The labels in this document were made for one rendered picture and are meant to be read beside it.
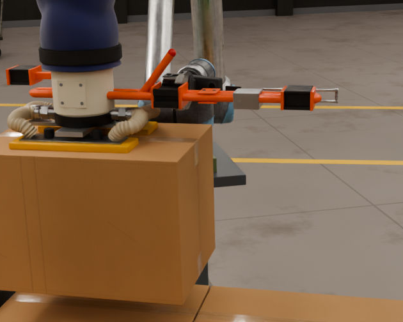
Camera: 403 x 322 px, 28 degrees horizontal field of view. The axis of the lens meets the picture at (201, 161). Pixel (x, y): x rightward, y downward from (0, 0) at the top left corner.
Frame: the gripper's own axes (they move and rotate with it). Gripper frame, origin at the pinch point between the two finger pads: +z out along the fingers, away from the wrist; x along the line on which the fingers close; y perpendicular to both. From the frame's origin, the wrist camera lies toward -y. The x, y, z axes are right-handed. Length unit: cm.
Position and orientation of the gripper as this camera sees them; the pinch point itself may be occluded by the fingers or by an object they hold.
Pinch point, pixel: (179, 95)
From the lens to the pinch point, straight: 218.6
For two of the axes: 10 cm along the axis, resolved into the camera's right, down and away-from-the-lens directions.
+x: -0.2, -9.6, -2.8
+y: -9.7, -0.4, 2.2
